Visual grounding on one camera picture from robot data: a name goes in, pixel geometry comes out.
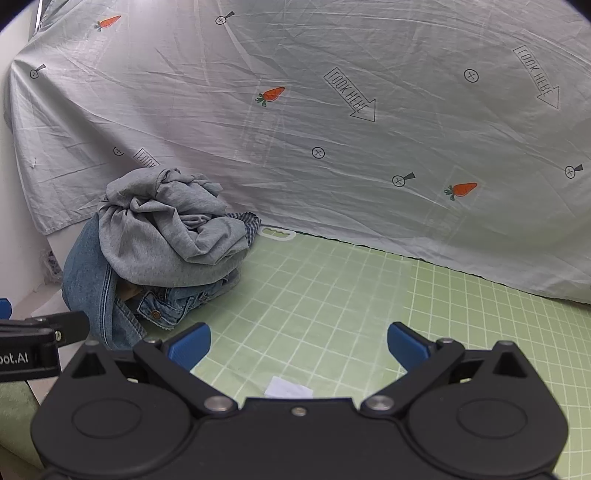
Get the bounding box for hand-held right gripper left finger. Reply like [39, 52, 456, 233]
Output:
[65, 322, 237, 416]

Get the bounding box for grey sweatpants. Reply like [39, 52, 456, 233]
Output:
[98, 167, 252, 283]

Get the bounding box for grey carrot print sheet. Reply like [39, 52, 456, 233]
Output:
[4, 0, 591, 305]

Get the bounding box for green grid mat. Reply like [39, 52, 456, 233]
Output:
[134, 226, 591, 480]

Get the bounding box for dark blue checked cloth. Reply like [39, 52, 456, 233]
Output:
[226, 211, 262, 245]

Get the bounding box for white paper label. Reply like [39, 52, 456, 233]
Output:
[265, 376, 315, 400]

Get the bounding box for blue denim jeans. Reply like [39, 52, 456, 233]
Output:
[62, 210, 259, 349]

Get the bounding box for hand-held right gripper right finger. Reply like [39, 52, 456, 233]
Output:
[362, 322, 532, 416]

